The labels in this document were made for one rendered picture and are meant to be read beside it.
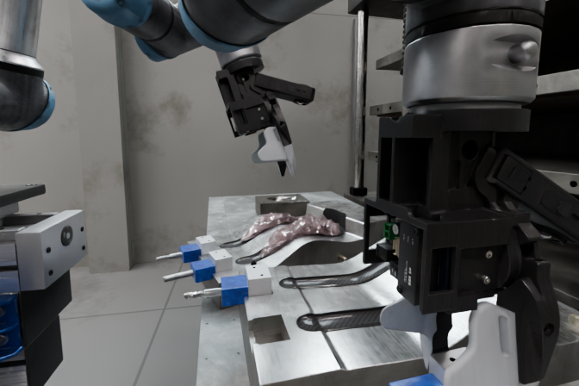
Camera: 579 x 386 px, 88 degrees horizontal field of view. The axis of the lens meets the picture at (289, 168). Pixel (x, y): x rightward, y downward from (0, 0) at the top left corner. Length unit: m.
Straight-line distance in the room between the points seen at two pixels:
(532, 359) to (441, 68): 0.18
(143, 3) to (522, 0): 0.40
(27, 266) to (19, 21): 0.43
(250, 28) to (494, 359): 0.27
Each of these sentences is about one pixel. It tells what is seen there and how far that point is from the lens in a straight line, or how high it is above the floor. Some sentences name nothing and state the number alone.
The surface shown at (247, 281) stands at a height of 0.91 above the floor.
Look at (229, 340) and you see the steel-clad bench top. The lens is 0.57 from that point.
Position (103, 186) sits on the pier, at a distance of 2.83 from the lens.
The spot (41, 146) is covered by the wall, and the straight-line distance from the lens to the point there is 3.16.
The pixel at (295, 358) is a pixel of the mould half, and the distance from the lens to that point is 0.39.
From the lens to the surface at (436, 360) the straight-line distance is 0.31.
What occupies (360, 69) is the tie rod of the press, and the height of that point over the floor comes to 1.49.
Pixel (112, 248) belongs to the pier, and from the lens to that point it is 2.94.
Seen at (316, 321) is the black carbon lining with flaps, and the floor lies 0.88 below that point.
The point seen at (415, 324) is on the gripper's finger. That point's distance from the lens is 0.30.
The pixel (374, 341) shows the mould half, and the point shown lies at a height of 0.88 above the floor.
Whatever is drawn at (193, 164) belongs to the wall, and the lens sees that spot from 2.80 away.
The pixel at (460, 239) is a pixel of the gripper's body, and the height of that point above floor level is 1.08.
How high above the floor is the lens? 1.14
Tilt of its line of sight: 7 degrees down
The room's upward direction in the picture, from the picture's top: straight up
